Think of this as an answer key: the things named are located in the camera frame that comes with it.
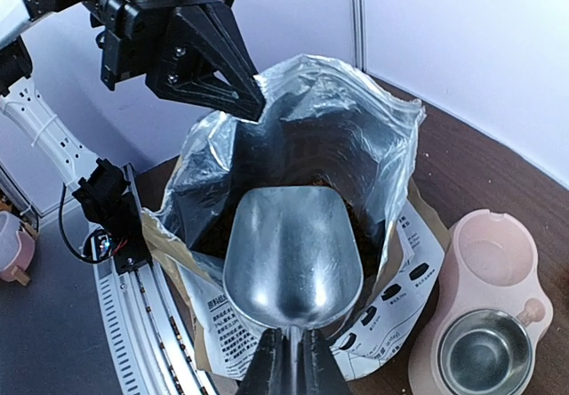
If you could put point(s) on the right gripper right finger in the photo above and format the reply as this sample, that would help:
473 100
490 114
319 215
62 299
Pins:
320 372

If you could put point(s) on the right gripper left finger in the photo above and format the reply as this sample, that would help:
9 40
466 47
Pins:
265 372

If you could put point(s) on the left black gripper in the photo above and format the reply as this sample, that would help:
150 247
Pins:
190 51

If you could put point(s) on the metal food scoop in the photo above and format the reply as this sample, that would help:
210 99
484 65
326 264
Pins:
292 264

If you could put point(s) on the dog food bag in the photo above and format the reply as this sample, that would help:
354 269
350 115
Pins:
327 124

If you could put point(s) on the pink double pet bowl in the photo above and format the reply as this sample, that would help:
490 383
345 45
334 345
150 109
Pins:
491 263

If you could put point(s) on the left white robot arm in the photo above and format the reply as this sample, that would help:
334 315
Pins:
51 86

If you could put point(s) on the left aluminium frame post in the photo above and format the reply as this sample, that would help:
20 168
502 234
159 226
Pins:
358 33

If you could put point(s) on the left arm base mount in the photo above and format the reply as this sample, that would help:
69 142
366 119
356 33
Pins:
107 199

